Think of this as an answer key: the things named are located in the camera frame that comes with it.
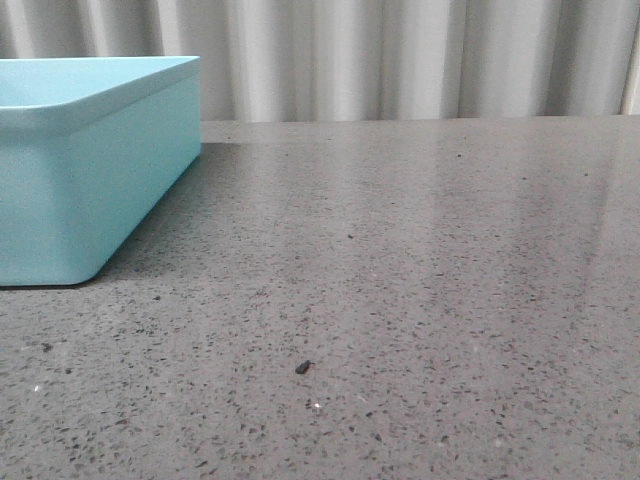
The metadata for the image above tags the light blue plastic box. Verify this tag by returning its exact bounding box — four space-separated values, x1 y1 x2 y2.
1 56 201 287

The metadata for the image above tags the small black debris piece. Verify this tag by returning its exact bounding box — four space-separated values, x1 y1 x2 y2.
295 360 312 375

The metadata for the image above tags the white pleated curtain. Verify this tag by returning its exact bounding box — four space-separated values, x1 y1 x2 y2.
1 1 639 122

